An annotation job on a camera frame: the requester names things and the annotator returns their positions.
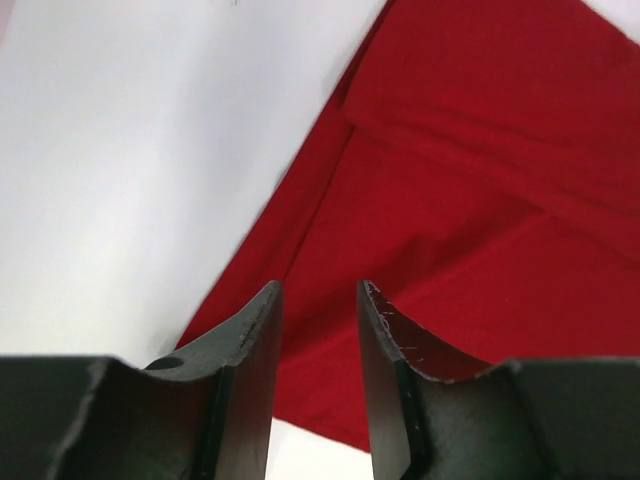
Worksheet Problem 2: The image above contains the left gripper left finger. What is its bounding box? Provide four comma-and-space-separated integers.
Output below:
1, 281, 283, 479

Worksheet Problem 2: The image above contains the red t shirt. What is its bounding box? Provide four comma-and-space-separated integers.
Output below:
182, 1, 639, 449

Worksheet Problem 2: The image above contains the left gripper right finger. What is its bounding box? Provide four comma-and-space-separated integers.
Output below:
357, 281, 639, 479

